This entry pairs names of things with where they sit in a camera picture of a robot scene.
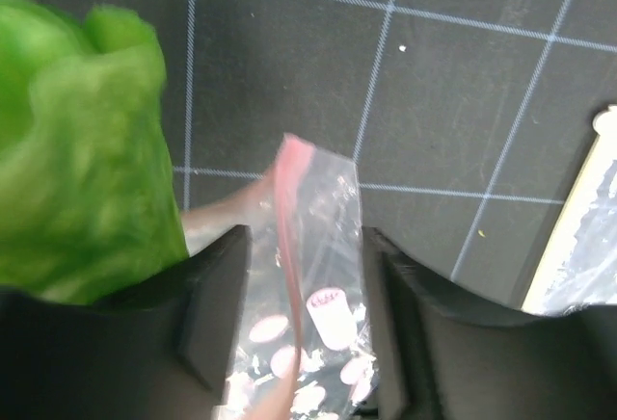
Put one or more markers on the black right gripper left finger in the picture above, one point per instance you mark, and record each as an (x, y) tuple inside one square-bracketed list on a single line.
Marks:
[(156, 350)]

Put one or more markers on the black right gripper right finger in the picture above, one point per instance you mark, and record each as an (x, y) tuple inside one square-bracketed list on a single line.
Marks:
[(445, 353)]

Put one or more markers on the pink dotted zip bag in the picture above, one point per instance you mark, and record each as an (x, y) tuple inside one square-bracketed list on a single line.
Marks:
[(302, 347)]

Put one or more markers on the green lettuce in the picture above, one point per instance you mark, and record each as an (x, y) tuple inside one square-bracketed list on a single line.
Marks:
[(87, 191)]

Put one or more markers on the silver dotted clear bag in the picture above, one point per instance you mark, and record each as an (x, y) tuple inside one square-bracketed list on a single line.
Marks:
[(578, 266)]

